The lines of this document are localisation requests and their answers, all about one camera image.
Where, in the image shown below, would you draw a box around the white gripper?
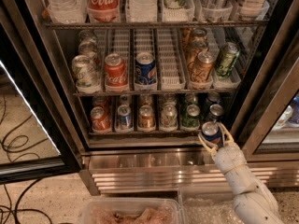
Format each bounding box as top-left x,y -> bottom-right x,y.
198,122 -> 256,195

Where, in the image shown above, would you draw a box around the blue pepsi can bottom front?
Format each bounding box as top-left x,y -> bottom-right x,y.
201,121 -> 223,148

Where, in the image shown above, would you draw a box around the blue pepsi can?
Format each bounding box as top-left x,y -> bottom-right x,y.
201,121 -> 223,148
205,104 -> 224,122

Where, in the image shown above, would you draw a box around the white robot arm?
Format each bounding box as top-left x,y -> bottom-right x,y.
198,121 -> 284,224

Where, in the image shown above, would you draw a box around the blue pepsi can bottom behind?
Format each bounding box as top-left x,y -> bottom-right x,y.
205,104 -> 224,122

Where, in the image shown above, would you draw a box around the green sprite can bottom front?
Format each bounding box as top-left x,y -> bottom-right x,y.
181,105 -> 200,130

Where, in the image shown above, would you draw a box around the dark can bottom rear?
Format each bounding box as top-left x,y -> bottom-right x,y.
203,92 -> 221,109

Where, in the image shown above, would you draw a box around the white green can bottom front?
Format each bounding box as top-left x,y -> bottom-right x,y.
160,105 -> 178,130

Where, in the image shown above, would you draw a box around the orange can middle front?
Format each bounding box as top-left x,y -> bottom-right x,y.
191,51 -> 216,83

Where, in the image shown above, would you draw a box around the orange can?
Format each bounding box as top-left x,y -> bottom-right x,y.
191,51 -> 216,83
138,105 -> 155,129

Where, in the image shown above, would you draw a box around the orange can bottom front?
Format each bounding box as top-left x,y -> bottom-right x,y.
138,105 -> 155,129

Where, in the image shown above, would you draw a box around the empty white can tray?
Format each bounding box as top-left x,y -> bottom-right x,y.
156,29 -> 186,91

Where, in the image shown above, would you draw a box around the green can middle right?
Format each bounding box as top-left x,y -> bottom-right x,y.
214,42 -> 240,79

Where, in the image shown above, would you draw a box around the blue white can bottom front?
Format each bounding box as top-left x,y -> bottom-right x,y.
118,105 -> 133,130

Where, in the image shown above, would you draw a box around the blue pepsi can middle shelf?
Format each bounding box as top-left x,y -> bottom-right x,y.
135,52 -> 156,85

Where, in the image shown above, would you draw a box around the red coke can bottom front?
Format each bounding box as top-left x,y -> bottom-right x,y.
91,106 -> 110,132

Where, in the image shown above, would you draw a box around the red coca-cola can middle shelf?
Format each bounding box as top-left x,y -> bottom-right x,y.
104,53 -> 128,87

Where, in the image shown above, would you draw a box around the white green can middle shelf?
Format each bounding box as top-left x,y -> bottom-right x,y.
72,55 -> 98,88

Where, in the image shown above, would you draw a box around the glass fridge door left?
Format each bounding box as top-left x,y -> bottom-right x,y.
0,0 -> 82,184

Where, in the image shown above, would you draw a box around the red coca-cola bottle top shelf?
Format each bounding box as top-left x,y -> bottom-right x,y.
87,0 -> 119,21

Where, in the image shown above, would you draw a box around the clear plastic bin right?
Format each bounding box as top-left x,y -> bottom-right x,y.
178,185 -> 245,224

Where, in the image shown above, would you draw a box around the clear plastic bin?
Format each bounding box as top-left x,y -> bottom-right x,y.
78,197 -> 184,224
178,185 -> 245,224

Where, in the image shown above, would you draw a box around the clear plastic bin left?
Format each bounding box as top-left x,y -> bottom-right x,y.
78,197 -> 184,224

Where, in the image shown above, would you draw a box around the clear water bottle top centre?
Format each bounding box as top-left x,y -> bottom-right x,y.
126,0 -> 158,22

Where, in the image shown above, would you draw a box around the clear water bottle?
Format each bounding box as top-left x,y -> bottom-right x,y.
126,0 -> 158,22
47,0 -> 87,24

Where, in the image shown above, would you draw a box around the clear water bottle top left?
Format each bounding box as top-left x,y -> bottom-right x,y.
47,0 -> 87,24

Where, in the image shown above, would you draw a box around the black floor cable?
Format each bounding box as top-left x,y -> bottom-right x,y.
0,177 -> 54,224

